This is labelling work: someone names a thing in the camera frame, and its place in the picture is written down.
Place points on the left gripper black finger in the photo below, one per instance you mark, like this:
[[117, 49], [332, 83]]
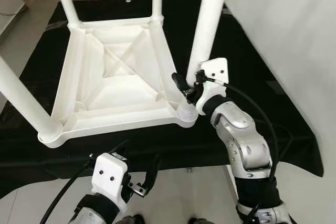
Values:
[[152, 169]]

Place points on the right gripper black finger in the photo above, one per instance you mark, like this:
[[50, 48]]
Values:
[[180, 82]]

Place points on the white plastic table top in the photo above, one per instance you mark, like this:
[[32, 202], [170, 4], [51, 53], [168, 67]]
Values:
[[115, 87]]

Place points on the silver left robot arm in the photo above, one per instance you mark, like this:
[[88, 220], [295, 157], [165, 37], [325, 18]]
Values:
[[97, 212]]

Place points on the black robot right foot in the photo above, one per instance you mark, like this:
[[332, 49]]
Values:
[[192, 221]]

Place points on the black tablecloth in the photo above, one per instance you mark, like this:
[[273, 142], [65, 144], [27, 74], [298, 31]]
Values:
[[252, 51]]

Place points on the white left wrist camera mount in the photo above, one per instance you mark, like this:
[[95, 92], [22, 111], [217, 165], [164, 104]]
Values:
[[109, 177]]

